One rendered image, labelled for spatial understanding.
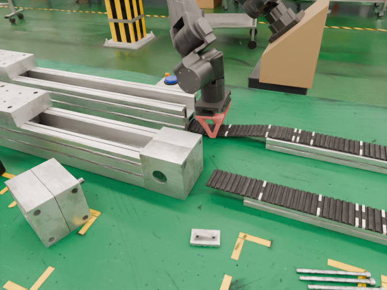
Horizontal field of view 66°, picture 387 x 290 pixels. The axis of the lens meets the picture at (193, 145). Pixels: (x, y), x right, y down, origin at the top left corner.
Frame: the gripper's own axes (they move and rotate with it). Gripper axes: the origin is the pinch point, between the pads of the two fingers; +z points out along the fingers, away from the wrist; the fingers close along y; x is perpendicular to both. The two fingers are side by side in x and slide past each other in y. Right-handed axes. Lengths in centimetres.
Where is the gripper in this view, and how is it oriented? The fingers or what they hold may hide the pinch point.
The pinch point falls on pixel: (215, 129)
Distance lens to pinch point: 77.8
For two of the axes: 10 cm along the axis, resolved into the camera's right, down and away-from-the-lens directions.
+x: 9.4, 1.2, -3.3
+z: 1.0, 8.2, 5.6
